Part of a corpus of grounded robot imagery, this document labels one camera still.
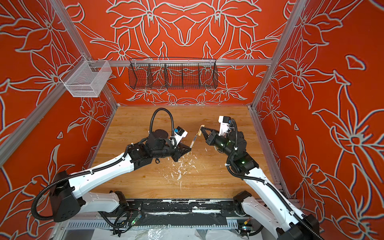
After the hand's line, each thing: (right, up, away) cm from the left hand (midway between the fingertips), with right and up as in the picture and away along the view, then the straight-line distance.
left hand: (190, 147), depth 70 cm
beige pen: (+2, +3, 0) cm, 4 cm away
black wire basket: (-12, +45, +30) cm, 55 cm away
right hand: (+4, +9, -2) cm, 10 cm away
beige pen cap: (+5, +8, -1) cm, 9 cm away
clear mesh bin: (-66, +39, +22) cm, 80 cm away
